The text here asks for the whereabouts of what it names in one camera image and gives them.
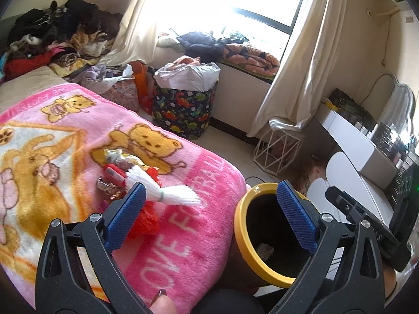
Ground white desk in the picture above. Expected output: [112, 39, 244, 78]
[316, 106, 400, 191]

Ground cream curtain beside bed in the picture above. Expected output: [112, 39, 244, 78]
[98, 0, 165, 66]

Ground wall cable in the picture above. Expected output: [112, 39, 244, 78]
[360, 72, 399, 106]

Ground clear plastic sheet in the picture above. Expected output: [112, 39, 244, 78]
[269, 119, 304, 133]

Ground white foam fruit net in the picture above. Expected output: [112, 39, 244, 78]
[125, 165, 202, 207]

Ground white wire basket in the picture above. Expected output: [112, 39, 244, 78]
[253, 126, 304, 176]

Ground red plastic wrapper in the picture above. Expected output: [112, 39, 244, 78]
[126, 167, 163, 240]

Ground silver foil wrapper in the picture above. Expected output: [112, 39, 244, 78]
[96, 177, 119, 201]

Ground small red packet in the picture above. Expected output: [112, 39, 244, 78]
[103, 165, 129, 188]

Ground yellow rimmed black trash bin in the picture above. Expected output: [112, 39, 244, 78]
[229, 182, 316, 290]

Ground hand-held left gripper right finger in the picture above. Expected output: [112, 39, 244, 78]
[268, 180, 387, 314]

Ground person's left hand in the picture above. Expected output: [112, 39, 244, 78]
[151, 288, 179, 314]

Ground orange patterned folded blanket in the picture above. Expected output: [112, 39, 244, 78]
[223, 43, 281, 76]

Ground orange bag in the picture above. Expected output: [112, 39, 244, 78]
[129, 61, 155, 116]

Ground white basket liner bag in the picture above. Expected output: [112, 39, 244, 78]
[154, 62, 221, 91]

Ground white chair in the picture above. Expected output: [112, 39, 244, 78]
[306, 152, 394, 223]

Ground yellow silver snack bag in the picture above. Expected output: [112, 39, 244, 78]
[104, 149, 148, 171]

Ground pink cloth in basket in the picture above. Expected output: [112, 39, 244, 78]
[173, 57, 202, 68]

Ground pink bear printed blanket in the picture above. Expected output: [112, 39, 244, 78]
[0, 83, 248, 312]

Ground person's dark pants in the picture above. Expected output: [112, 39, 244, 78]
[193, 286, 264, 314]

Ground vanity mirror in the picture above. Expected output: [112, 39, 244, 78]
[376, 81, 417, 158]

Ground white pillow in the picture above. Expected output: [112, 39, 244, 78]
[156, 34, 184, 52]

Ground floral fabric bag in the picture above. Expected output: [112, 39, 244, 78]
[103, 78, 140, 112]

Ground dinosaur print laundry basket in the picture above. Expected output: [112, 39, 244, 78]
[152, 78, 219, 140]

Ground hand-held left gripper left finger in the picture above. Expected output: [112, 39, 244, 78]
[34, 183, 151, 314]

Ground cream curtain beside desk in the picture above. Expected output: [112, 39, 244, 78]
[247, 0, 350, 138]

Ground lavender cloth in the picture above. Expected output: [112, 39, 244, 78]
[77, 65, 132, 89]

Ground dark jacket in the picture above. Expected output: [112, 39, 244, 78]
[178, 32, 227, 60]

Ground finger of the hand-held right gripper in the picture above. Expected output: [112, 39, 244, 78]
[325, 186, 394, 246]

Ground dark bag on desk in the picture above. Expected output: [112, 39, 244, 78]
[327, 88, 378, 122]

